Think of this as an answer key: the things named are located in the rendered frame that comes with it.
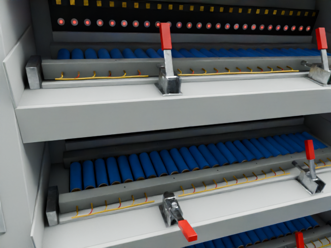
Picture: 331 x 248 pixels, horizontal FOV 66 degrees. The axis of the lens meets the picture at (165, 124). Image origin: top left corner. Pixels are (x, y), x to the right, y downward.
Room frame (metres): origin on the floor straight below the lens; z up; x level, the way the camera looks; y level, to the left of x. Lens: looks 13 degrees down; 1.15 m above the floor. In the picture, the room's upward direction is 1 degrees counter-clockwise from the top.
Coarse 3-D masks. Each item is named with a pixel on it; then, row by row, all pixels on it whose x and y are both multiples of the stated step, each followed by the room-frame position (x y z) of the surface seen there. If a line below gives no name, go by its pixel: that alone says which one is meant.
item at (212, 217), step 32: (192, 128) 0.51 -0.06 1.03; (224, 128) 0.53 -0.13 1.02; (256, 128) 0.56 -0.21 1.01; (320, 128) 0.59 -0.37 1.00; (64, 192) 0.37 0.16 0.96; (192, 192) 0.39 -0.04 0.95; (224, 192) 0.39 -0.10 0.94; (256, 192) 0.40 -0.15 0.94; (288, 192) 0.40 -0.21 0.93; (32, 224) 0.26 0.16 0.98; (64, 224) 0.32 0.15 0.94; (96, 224) 0.32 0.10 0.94; (128, 224) 0.32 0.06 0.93; (160, 224) 0.33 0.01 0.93; (192, 224) 0.33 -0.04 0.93; (224, 224) 0.35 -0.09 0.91; (256, 224) 0.37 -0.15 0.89
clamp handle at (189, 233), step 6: (174, 204) 0.33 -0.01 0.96; (174, 210) 0.33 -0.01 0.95; (174, 216) 0.31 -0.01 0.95; (180, 216) 0.31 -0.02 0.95; (180, 222) 0.29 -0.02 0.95; (186, 222) 0.29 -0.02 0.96; (180, 228) 0.29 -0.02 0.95; (186, 228) 0.28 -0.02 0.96; (192, 228) 0.28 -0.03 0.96; (186, 234) 0.27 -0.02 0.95; (192, 234) 0.27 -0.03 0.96; (192, 240) 0.26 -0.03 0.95
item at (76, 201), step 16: (256, 160) 0.45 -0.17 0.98; (272, 160) 0.45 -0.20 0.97; (288, 160) 0.46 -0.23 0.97; (304, 160) 0.47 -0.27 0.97; (320, 160) 0.48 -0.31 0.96; (176, 176) 0.39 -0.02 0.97; (192, 176) 0.40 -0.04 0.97; (208, 176) 0.40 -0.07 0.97; (224, 176) 0.41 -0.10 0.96; (240, 176) 0.43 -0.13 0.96; (256, 176) 0.42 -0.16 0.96; (272, 176) 0.43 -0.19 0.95; (80, 192) 0.34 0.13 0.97; (96, 192) 0.35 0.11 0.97; (112, 192) 0.35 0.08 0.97; (128, 192) 0.36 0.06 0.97; (144, 192) 0.37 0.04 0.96; (160, 192) 0.38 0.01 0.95; (64, 208) 0.33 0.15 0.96; (80, 208) 0.34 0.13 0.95
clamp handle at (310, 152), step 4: (304, 140) 0.43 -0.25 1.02; (308, 140) 0.43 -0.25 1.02; (312, 140) 0.43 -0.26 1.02; (308, 144) 0.43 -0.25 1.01; (312, 144) 0.43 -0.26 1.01; (308, 148) 0.43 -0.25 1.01; (312, 148) 0.43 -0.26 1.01; (308, 152) 0.42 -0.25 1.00; (312, 152) 0.42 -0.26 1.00; (308, 156) 0.42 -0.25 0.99; (312, 156) 0.42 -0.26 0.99; (308, 160) 0.42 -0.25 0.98; (312, 160) 0.42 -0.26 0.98; (312, 164) 0.42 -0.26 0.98; (312, 168) 0.42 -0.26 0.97; (312, 172) 0.42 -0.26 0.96; (308, 176) 0.42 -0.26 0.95; (312, 176) 0.41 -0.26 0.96
